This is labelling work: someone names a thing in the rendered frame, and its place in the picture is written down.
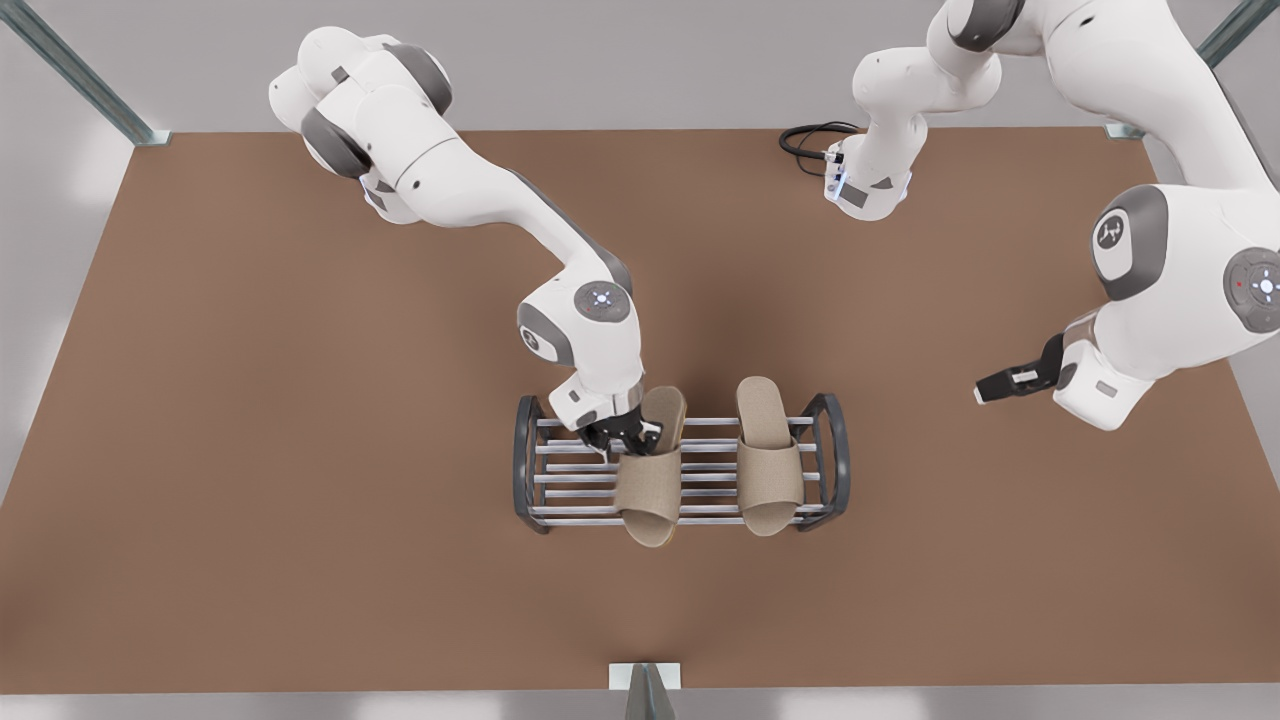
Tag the beige slipper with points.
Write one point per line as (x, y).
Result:
(650, 490)
(768, 460)

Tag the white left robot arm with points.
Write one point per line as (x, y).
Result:
(1180, 250)

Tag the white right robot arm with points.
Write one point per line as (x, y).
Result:
(470, 190)

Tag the grey metal shoe rack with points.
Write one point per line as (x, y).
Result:
(570, 480)

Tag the silver frame post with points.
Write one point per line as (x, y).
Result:
(80, 72)
(645, 690)
(1228, 35)

